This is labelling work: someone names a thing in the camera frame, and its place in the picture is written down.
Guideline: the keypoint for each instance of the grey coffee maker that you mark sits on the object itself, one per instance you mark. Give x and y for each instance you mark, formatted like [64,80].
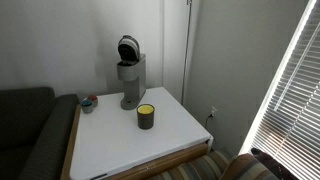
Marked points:
[131,71]

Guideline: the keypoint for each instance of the dark candle jar yellow wax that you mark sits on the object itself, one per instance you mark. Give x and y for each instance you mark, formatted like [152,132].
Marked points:
[145,115]

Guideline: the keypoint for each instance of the red succulent in grey pot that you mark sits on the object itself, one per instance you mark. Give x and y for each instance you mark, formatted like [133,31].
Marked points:
[93,99]

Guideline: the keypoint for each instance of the white table board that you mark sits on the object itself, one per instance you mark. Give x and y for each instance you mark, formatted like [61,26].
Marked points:
[109,141]

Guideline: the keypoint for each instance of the blue succulent in grey pot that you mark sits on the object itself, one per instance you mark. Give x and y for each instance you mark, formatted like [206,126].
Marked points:
[86,106]

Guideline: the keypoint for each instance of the thin metal floor pole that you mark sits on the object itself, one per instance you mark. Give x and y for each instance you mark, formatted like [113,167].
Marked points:
[189,4]

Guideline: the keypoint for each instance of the striped sofa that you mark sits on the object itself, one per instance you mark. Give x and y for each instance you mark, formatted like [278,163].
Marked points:
[256,165]

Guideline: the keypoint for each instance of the dark grey sofa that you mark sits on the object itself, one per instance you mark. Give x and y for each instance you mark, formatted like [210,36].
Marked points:
[35,127]

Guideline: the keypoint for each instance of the white window blinds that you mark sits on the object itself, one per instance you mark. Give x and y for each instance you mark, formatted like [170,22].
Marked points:
[287,124]

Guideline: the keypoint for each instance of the wall outlet with plug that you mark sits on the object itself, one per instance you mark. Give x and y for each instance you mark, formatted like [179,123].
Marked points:
[212,115]

